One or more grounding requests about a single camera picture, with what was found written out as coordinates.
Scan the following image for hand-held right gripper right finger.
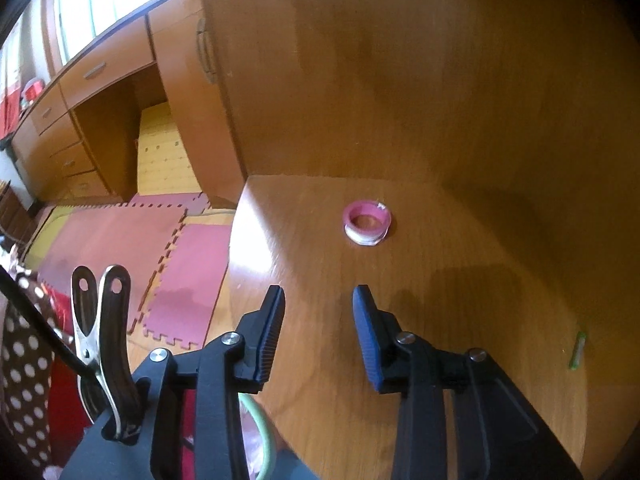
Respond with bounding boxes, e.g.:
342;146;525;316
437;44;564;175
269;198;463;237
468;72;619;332
352;284;584;480

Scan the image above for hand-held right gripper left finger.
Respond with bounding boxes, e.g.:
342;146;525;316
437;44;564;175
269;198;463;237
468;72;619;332
131;284;287;480

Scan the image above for red bucket with green rim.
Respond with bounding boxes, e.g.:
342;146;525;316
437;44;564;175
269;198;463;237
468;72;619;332
237;392;278;480

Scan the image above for pink tape roll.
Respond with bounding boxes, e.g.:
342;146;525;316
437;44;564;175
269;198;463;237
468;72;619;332
343;200;393;247

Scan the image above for mauve foam mat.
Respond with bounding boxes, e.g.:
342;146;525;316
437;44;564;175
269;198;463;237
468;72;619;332
127;216;236;351

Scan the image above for metal spring clip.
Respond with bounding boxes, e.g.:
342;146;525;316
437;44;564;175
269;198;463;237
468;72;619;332
71;264;143;441

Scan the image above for pink foam mat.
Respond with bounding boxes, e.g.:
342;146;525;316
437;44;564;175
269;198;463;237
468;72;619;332
37;192;208;306

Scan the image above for small green stick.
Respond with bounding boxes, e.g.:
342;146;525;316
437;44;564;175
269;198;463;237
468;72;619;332
569;331;587;371

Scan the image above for yellow grid board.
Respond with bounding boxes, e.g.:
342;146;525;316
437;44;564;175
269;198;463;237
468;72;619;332
136;101;197;197

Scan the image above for wooden cabinet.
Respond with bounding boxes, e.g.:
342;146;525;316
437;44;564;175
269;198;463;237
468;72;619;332
147;0;248;206

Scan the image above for wooden corner shelf unit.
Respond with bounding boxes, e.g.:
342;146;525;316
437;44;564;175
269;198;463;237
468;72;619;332
200;0;640;480

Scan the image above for wooden desk with drawers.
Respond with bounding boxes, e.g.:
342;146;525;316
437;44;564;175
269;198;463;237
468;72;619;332
10;15;171;206

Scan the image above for red boxes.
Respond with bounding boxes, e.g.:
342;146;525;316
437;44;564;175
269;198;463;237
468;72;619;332
0;77;46;136

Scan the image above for window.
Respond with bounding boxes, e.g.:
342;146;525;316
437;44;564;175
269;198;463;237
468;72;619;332
50;0;201;66

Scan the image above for black cable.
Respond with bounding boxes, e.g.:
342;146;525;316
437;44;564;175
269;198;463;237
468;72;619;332
0;265;96;381

